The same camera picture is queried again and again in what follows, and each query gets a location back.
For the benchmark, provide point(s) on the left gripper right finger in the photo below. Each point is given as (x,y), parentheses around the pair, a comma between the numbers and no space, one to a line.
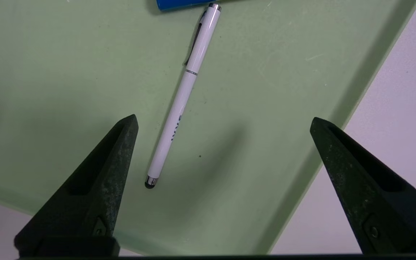
(367,187)

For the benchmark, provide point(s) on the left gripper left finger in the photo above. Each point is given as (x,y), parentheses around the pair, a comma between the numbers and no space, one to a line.
(92,195)

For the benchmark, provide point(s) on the white stylus pen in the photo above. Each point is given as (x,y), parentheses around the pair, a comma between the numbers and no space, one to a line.
(186,94)

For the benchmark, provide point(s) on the white marker with blue cap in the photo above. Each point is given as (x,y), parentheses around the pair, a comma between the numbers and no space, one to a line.
(179,3)

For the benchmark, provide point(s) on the light green plastic tray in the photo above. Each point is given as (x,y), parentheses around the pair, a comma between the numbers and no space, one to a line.
(67,72)

